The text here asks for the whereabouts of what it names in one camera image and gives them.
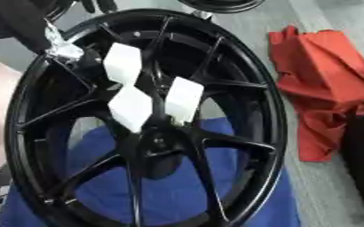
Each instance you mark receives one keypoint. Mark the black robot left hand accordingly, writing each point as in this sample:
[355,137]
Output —
[91,60]

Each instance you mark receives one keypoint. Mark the black spoked wheel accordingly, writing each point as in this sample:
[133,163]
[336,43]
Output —
[244,88]

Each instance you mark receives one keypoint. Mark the black round tyre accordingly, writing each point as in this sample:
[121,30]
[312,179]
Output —
[221,5]

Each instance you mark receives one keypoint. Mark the red cloth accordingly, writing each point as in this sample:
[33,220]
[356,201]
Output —
[325,74]

